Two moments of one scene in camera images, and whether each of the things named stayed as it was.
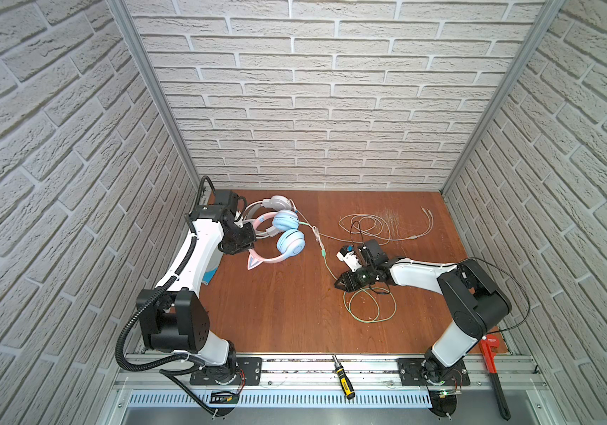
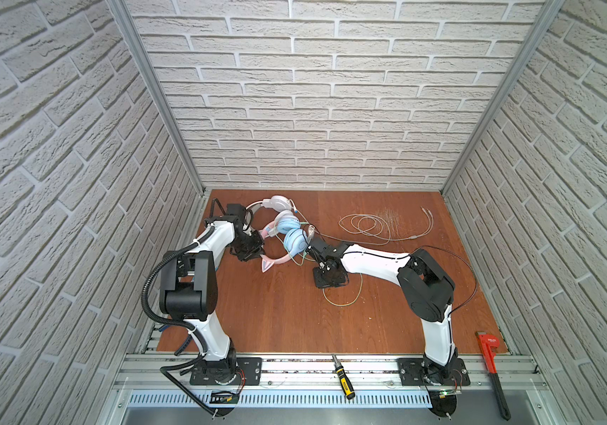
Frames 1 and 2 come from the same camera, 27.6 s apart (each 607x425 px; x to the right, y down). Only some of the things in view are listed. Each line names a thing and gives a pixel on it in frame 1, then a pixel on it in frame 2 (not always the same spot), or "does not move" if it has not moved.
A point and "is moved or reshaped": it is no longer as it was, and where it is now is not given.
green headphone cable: x=324 y=255 to x=305 y=254
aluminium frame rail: x=318 y=373 does not move
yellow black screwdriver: x=343 y=378 does not move
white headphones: x=277 y=202 does not move
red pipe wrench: x=487 y=344 does not move
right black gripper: x=349 y=281 to x=319 y=283
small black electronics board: x=224 y=397 does not move
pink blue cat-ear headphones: x=290 y=241 is moved or reshaped
